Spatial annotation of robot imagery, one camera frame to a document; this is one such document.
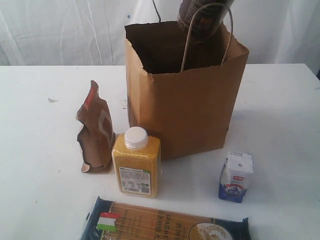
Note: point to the brown crumpled snack pouch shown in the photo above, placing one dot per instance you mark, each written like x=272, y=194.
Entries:
x=97, y=137

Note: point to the yellow millet bottle white cap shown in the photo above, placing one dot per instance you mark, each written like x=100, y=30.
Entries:
x=136, y=159

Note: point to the spaghetti packet dark blue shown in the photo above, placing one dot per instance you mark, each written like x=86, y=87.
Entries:
x=111, y=220

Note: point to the brown paper bag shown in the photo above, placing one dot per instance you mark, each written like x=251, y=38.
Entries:
x=182, y=89

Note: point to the small white blue milk carton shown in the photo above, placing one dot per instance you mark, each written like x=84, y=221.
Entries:
x=235, y=176

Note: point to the dark canister silver pull-tab lid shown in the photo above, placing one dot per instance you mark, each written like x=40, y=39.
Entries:
x=206, y=21

